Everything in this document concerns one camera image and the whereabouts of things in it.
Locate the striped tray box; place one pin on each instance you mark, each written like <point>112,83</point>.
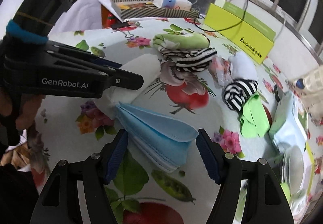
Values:
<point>146,9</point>

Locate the heart pattern curtain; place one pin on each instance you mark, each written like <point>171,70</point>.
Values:
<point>308,88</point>

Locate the black white striped sock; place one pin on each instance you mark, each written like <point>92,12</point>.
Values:
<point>237,93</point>

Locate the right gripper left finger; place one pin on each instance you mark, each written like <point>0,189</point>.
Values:
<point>116,151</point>

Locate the yellow green cardboard box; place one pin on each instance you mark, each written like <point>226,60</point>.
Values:
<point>251,35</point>

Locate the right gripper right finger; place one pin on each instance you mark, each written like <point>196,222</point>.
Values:
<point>211,154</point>

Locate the wet wipes pack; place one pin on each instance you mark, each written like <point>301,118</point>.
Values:
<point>290,124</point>

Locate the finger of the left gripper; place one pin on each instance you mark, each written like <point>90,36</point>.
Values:
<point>122,79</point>
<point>78,54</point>

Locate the clear lidded plastic container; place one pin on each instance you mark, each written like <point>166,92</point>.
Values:
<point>292,168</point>

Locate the white glove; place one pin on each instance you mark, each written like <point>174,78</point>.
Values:
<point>242,67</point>

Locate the blue face mask stack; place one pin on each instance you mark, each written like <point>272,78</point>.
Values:
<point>163,139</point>

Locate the person's left hand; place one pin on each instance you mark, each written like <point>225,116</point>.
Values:
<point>28,110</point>

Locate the light green cloth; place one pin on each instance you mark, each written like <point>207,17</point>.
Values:
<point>253,120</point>

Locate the black binder clip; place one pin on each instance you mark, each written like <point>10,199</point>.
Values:
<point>123,27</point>

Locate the green white box lid tray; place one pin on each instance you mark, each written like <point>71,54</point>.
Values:
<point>309,165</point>

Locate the green floral cloth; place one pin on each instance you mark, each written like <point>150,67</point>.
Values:
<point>187,42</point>

